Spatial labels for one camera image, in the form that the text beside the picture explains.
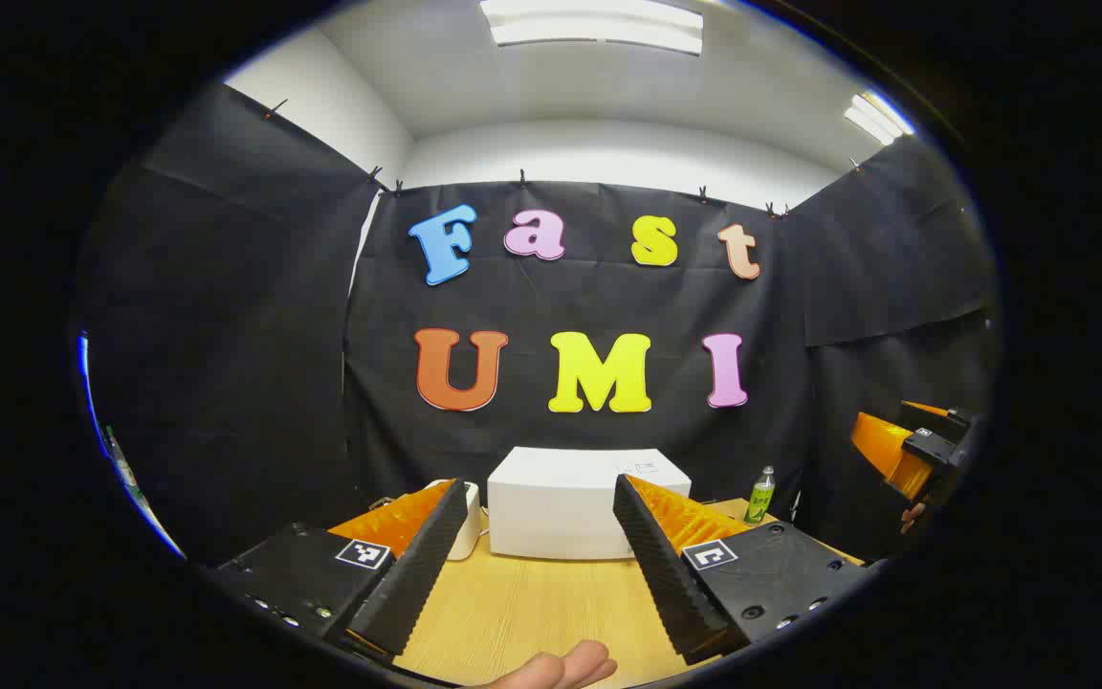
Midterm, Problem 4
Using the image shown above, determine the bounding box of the green drink bottle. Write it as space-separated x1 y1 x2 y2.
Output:
744 466 777 525

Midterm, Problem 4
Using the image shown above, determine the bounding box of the black backdrop cloth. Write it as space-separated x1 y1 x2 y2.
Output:
77 81 1002 566

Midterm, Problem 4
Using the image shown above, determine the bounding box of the white toaster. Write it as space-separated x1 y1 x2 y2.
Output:
422 479 481 562

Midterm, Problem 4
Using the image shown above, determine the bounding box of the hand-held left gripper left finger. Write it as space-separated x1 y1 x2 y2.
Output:
216 478 469 661

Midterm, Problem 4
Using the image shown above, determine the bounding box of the large ceiling light panel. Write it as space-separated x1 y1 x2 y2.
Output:
479 0 705 56

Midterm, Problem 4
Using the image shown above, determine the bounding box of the white microwave oven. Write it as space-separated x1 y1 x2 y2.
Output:
487 446 693 561

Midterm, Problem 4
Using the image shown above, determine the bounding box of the small ceiling light panel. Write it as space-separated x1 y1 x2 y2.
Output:
843 91 915 146

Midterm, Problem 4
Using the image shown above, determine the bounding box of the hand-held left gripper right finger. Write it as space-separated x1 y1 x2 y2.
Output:
613 473 872 666

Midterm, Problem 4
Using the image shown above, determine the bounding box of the white side table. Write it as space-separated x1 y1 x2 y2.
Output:
101 426 184 558

